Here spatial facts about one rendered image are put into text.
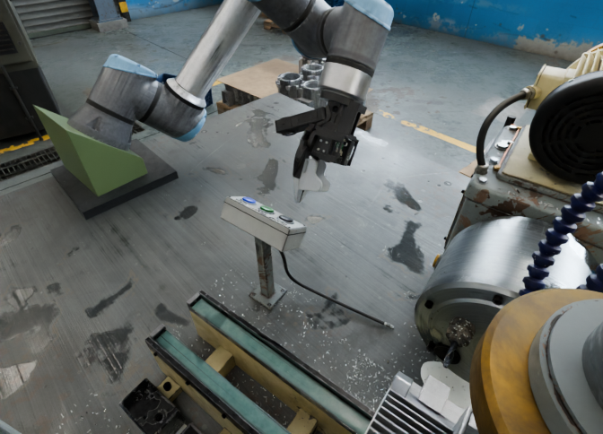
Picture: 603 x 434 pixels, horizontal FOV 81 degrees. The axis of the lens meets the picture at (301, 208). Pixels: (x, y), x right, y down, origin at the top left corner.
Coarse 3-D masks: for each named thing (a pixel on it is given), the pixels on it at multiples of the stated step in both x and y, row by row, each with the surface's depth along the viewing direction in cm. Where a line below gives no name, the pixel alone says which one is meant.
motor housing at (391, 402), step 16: (416, 384) 49; (384, 400) 42; (400, 400) 43; (416, 400) 46; (448, 400) 46; (384, 416) 42; (400, 416) 42; (416, 416) 41; (432, 416) 41; (448, 416) 45; (368, 432) 40; (384, 432) 40; (400, 432) 40; (416, 432) 39; (432, 432) 39; (448, 432) 41
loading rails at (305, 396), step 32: (224, 320) 71; (160, 352) 65; (192, 352) 66; (224, 352) 74; (256, 352) 66; (288, 352) 65; (160, 384) 71; (192, 384) 62; (224, 384) 62; (288, 384) 63; (320, 384) 62; (224, 416) 58; (256, 416) 58; (320, 416) 62; (352, 416) 58
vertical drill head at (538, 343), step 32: (512, 320) 25; (544, 320) 25; (576, 320) 22; (480, 352) 24; (512, 352) 23; (544, 352) 21; (576, 352) 20; (480, 384) 22; (512, 384) 21; (544, 384) 20; (576, 384) 19; (480, 416) 22; (512, 416) 20; (544, 416) 20; (576, 416) 18
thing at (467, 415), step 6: (468, 408) 38; (462, 414) 39; (468, 414) 37; (462, 420) 38; (468, 420) 37; (456, 426) 40; (462, 426) 37; (468, 426) 37; (474, 426) 37; (456, 432) 38; (462, 432) 36; (468, 432) 37; (474, 432) 37
